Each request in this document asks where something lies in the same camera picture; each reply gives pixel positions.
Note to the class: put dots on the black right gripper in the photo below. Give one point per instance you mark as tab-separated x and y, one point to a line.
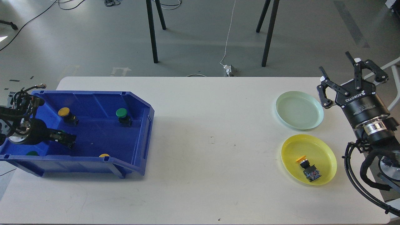
357	98

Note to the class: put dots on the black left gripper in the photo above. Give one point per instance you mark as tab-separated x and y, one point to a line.
35	131

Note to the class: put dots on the yellow push button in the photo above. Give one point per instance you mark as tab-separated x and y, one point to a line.
104	155
67	116
310	171

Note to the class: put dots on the green push button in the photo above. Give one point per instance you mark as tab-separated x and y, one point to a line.
61	139
123	117

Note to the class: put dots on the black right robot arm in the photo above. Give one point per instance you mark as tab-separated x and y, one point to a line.
373	127

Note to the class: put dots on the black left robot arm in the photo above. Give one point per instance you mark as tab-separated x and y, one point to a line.
22	107

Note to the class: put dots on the yellow push button back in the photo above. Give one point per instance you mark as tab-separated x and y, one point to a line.
67	116

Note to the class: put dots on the yellow push button front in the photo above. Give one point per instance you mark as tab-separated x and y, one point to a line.
104	155

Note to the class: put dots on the green push button front corner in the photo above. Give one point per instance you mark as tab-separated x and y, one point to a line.
32	153

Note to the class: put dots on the light green plate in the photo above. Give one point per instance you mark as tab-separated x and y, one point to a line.
299	110

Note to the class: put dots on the yellow plate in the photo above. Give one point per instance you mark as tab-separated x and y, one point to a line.
302	147

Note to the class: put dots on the blue plastic bin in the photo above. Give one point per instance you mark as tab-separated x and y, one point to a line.
98	131

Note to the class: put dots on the white chair base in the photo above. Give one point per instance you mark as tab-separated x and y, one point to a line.
394	65

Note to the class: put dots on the black stand right legs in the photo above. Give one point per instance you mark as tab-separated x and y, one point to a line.
271	26

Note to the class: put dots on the white power adapter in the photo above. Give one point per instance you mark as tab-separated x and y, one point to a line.
230	71

